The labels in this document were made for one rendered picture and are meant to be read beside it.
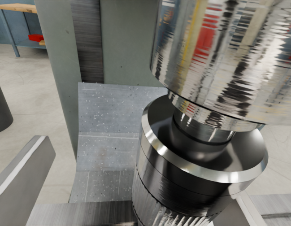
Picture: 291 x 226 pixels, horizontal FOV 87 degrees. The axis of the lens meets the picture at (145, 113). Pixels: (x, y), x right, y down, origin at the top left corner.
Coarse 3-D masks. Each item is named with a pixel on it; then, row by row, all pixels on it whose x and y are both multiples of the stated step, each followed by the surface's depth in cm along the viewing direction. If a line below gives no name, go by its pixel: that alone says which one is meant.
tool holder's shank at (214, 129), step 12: (180, 108) 4; (192, 108) 4; (180, 120) 5; (192, 120) 5; (204, 120) 4; (216, 120) 4; (228, 120) 4; (240, 120) 4; (192, 132) 5; (204, 132) 5; (216, 132) 5; (228, 132) 5
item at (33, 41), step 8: (0, 8) 266; (8, 8) 266; (16, 8) 267; (24, 8) 275; (32, 8) 286; (24, 16) 330; (8, 24) 286; (24, 24) 339; (8, 32) 290; (24, 40) 336; (32, 40) 340; (40, 40) 337; (16, 48) 310; (16, 56) 317
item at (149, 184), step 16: (144, 160) 6; (144, 176) 6; (160, 176) 5; (144, 192) 6; (160, 192) 6; (176, 192) 5; (192, 192) 5; (240, 192) 5; (144, 208) 7; (160, 208) 6; (176, 208) 6; (192, 208) 5; (208, 208) 5; (224, 208) 6; (144, 224) 8; (160, 224) 7; (176, 224) 6; (192, 224) 6
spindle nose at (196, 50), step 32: (160, 0) 3; (192, 0) 2; (224, 0) 2; (256, 0) 2; (288, 0) 2; (160, 32) 3; (192, 32) 3; (224, 32) 2; (256, 32) 2; (288, 32) 2; (160, 64) 4; (192, 64) 3; (224, 64) 3; (256, 64) 2; (288, 64) 2; (192, 96) 3; (224, 96) 3; (256, 96) 3; (288, 96) 2
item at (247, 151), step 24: (168, 96) 7; (144, 120) 6; (168, 120) 6; (144, 144) 5; (168, 144) 5; (192, 144) 5; (216, 144) 5; (240, 144) 5; (264, 144) 5; (168, 168) 5; (192, 168) 4; (216, 168) 4; (240, 168) 4; (264, 168) 5; (216, 192) 4
